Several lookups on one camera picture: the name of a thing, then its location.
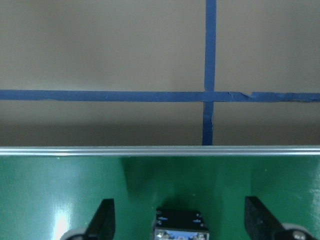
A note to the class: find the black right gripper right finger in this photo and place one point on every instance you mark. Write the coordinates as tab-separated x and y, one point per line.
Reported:
261	224

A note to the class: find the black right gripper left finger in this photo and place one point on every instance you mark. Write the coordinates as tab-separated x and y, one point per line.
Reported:
101	227

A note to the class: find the red mushroom push button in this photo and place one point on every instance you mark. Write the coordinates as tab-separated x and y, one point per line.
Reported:
178	224

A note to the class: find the green conveyor belt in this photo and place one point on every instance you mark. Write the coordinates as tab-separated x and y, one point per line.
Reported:
47	191

